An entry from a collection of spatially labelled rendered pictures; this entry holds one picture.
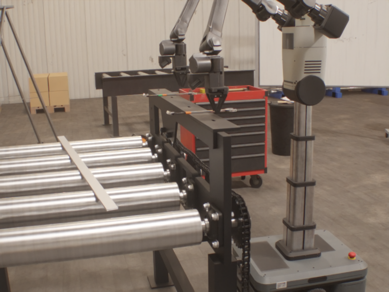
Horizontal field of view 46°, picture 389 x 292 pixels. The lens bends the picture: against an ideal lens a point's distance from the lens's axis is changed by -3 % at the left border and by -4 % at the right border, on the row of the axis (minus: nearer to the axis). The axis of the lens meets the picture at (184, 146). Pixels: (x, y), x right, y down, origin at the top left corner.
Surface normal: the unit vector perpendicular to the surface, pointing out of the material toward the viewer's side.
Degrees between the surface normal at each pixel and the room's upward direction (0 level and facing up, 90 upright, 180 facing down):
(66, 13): 90
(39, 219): 98
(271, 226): 0
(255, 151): 90
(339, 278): 90
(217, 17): 58
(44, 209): 70
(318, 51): 90
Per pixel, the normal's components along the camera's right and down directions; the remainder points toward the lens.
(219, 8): 0.37, -0.36
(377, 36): -0.19, 0.23
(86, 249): 0.24, 0.36
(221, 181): -0.97, 0.08
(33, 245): 0.20, -0.22
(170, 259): -0.03, -0.97
